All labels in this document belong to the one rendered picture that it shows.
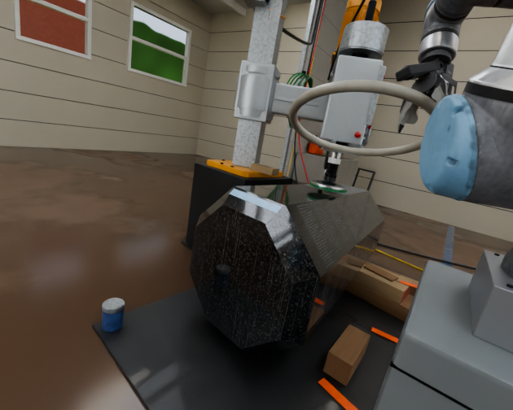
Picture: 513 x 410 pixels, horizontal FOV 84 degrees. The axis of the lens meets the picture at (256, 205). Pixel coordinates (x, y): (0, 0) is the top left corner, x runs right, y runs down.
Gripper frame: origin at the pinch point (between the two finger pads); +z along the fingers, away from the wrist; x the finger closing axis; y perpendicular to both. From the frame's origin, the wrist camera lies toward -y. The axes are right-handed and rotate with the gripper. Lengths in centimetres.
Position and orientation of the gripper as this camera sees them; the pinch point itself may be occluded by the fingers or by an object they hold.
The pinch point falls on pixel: (418, 124)
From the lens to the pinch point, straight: 87.7
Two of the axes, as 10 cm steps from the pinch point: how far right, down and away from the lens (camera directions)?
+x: -3.8, 0.2, 9.2
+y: 8.9, 2.6, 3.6
